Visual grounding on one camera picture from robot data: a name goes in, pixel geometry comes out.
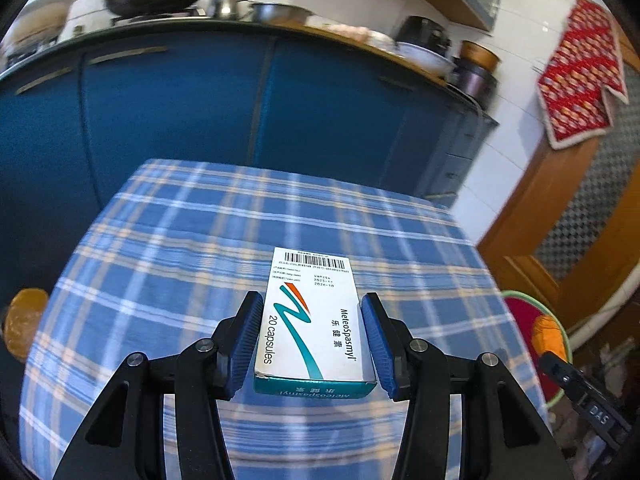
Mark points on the red basin with green rim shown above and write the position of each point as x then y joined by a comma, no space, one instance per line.
520,320

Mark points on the orange plastic bag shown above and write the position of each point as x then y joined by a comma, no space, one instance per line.
547,335

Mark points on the dark rice cooker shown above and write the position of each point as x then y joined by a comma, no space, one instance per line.
472,82

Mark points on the gas stove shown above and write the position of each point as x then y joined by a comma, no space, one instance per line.
150,17

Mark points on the pale eggs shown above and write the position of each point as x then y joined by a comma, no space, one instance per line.
360,35

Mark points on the steel kettle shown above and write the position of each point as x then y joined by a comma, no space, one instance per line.
227,6

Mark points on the white teal medicine box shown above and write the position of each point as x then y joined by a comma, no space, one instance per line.
310,320

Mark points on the gold inner pot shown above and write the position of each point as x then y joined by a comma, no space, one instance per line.
480,55

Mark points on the orange round object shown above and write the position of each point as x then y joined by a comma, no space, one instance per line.
25,322

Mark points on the blue plaid tablecloth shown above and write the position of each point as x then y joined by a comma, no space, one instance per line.
200,235

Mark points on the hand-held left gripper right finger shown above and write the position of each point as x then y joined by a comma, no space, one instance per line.
380,345

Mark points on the wooden door with glass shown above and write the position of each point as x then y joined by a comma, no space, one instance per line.
525,220

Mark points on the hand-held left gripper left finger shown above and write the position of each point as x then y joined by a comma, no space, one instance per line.
245,345

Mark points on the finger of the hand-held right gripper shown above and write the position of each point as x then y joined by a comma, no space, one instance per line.
562,372

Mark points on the clay pot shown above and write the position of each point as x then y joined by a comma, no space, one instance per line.
40,20

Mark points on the blue kitchen base cabinets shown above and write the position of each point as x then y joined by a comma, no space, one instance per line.
175,100

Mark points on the white patterned bowl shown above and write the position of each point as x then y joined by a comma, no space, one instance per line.
425,59

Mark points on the steel mixing basin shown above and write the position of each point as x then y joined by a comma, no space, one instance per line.
280,12

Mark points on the red floral quilted cloth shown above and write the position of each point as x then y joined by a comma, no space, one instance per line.
580,75

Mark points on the black air fryer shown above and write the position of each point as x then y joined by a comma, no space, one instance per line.
425,30

